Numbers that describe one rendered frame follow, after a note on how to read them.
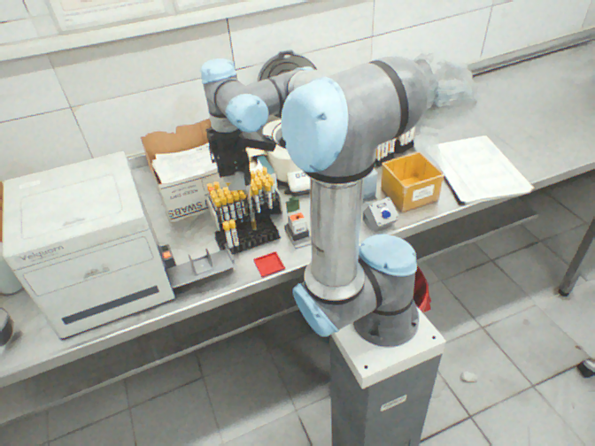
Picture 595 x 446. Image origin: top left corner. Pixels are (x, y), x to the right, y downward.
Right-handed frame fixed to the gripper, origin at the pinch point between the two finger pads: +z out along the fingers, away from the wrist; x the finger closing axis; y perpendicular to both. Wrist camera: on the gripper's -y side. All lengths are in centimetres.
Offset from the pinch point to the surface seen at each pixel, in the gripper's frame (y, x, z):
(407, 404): -19, 54, 39
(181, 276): 23.1, 9.7, 13.7
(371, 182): -37.7, 1.7, 10.7
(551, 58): -150, -43, 18
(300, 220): -11.8, 7.5, 10.5
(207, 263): 15.9, 8.2, 13.7
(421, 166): -56, 1, 12
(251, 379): 9, -7, 105
